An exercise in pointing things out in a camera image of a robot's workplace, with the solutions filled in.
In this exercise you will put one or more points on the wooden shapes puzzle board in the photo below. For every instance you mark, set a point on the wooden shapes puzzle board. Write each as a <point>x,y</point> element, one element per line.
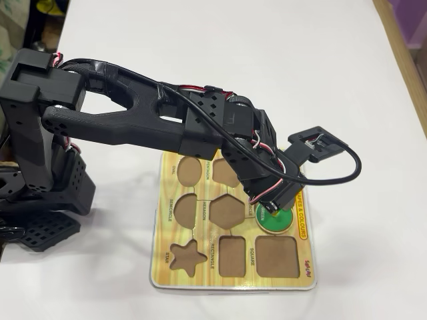
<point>160,266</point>

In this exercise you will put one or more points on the black table clamp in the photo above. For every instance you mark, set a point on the black table clamp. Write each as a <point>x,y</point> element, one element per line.
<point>11,232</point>

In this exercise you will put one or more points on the yellow object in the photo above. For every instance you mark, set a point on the yellow object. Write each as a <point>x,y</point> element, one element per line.
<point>50,6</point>

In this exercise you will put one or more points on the steel bottle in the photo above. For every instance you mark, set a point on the steel bottle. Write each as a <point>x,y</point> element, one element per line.
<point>39,45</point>

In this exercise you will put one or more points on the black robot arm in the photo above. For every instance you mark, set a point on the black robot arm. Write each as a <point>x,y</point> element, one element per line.
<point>133,130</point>

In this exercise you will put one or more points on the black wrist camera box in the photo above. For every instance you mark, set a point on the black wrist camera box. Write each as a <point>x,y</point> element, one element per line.
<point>317,145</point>

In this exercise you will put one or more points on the green circle piece yellow pin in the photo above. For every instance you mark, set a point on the green circle piece yellow pin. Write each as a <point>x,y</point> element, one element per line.
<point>283,221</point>

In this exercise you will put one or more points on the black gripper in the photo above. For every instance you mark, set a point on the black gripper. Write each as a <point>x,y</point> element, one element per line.
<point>286,196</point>

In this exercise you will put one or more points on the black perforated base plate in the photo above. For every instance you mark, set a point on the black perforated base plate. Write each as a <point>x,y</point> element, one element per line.
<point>50,230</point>

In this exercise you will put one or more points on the floral curtain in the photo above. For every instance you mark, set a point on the floral curtain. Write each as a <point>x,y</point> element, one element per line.
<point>10,33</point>

